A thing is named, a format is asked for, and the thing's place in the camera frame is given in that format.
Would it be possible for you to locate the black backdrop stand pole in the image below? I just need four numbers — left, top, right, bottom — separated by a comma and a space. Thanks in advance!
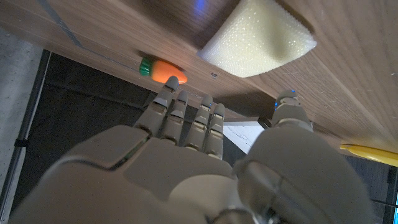
0, 49, 52, 218

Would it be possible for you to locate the orange toy carrot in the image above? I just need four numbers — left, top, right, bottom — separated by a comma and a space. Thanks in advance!
139, 56, 188, 85

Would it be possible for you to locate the yellow toy banana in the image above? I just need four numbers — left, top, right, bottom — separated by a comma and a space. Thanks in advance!
339, 143, 398, 167

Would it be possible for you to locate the beige sponge piece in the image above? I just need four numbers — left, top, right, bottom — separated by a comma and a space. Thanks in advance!
196, 0, 318, 78

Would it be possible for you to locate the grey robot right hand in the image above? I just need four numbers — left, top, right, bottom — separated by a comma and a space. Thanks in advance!
9, 75, 376, 224

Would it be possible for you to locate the small black-framed whiteboard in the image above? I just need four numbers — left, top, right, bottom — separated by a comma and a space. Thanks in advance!
222, 116, 274, 155

